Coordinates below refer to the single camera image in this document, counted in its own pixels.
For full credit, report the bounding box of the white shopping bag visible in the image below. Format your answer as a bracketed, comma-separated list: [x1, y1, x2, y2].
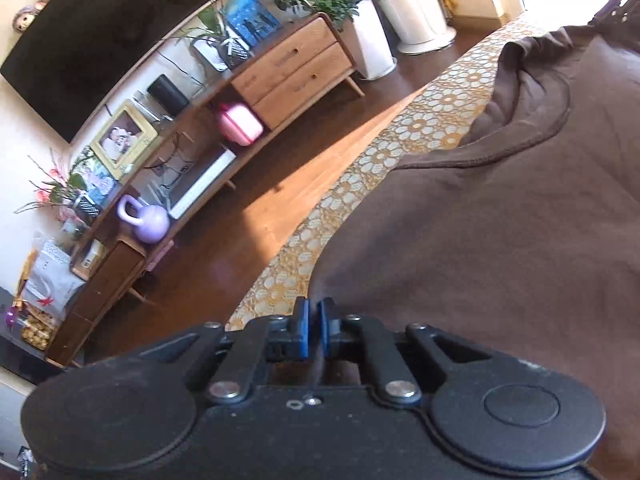
[22, 240, 86, 313]

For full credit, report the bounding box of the clear cookie jar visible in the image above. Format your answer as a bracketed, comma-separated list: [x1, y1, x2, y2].
[17, 305, 66, 351]

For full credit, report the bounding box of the black television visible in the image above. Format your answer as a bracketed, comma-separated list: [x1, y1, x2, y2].
[0, 0, 236, 143]

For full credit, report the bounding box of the purple kettlebell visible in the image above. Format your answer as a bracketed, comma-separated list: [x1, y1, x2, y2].
[116, 195, 171, 245]

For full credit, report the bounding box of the green plant patterned pot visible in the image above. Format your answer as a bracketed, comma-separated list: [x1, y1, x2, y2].
[190, 0, 253, 68]

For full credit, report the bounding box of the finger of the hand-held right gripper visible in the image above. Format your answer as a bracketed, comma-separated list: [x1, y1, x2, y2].
[595, 0, 640, 28]

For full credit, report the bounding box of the white standing air conditioner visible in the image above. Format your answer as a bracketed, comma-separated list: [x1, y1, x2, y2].
[347, 0, 458, 56]

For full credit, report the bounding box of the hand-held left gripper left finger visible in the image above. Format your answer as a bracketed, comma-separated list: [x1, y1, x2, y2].
[135, 297, 312, 406]

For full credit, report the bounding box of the yellow photo frame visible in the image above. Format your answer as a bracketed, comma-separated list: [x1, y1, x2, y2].
[90, 100, 158, 181]

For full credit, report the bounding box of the small cream box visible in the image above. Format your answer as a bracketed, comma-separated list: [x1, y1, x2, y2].
[80, 239, 106, 271]

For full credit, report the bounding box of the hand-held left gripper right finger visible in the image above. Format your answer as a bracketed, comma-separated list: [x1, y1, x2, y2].
[317, 297, 496, 406]

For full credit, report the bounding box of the brown t-shirt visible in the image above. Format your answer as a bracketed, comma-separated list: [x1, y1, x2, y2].
[309, 22, 640, 480]

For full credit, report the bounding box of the black speaker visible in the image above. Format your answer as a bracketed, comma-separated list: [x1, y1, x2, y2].
[147, 74, 190, 113]

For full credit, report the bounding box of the gold white lace tablecloth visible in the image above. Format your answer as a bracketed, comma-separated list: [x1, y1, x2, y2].
[225, 12, 551, 333]

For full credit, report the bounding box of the green plant white planter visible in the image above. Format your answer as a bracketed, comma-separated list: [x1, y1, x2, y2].
[265, 0, 398, 81]

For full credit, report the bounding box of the white flat box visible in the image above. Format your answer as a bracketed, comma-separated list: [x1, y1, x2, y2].
[167, 146, 237, 220]

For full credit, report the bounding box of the pink case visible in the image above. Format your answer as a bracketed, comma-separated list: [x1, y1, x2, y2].
[215, 102, 264, 146]

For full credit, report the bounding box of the wooden tv console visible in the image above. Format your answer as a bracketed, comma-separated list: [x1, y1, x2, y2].
[44, 12, 366, 368]

